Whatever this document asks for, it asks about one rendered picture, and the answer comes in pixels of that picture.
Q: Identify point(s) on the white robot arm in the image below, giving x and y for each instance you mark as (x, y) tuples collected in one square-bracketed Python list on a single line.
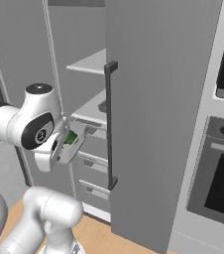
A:
[(5, 125)]

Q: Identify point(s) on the grey fridge drawer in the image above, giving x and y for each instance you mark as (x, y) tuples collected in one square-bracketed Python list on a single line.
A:
[(95, 140), (95, 195), (94, 168)]

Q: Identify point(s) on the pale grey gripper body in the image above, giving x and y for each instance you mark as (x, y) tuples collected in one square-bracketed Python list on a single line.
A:
[(67, 153)]

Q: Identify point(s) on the dark grey food container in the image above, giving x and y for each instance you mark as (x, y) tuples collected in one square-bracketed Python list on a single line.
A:
[(102, 107)]

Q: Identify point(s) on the wide grey fridge door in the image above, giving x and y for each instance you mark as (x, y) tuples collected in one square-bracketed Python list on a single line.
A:
[(157, 115)]

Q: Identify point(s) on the steel oven with black window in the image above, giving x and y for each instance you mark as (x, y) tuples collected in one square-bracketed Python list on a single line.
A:
[(216, 172)]

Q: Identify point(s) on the narrow grey fridge door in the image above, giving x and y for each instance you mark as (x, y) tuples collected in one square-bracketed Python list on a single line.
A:
[(18, 43)]

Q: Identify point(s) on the grey container with green broccoli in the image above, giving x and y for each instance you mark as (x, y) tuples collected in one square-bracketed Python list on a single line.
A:
[(71, 137)]

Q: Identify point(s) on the grey fridge shelf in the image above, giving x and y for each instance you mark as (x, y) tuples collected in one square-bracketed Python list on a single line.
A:
[(92, 110), (90, 63)]

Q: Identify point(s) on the white appliance cabinet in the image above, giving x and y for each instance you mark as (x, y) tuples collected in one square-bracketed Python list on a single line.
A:
[(196, 109)]

